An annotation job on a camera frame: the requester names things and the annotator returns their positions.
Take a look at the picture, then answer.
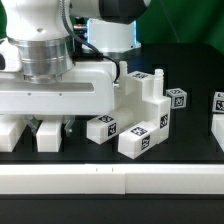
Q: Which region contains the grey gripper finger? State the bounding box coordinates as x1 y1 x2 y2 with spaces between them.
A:
25 115 40 135
63 115 76 136

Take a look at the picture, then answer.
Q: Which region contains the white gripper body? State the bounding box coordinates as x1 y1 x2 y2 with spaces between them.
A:
0 61 116 115

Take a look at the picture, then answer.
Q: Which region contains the white chair seat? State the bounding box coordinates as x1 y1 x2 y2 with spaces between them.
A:
115 61 171 141

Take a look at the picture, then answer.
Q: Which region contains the white chair back frame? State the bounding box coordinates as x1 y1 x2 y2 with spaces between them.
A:
0 114 62 152

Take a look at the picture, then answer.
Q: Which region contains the white tagged cube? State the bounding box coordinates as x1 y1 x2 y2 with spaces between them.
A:
166 88 187 109

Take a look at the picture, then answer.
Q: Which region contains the white tagged block right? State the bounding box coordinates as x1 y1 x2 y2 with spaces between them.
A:
212 92 224 113

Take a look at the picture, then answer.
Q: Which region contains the white part right edge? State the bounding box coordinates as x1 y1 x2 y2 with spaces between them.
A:
211 114 224 152

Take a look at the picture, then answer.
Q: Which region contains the white front rail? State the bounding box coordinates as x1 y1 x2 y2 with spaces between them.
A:
0 164 224 194

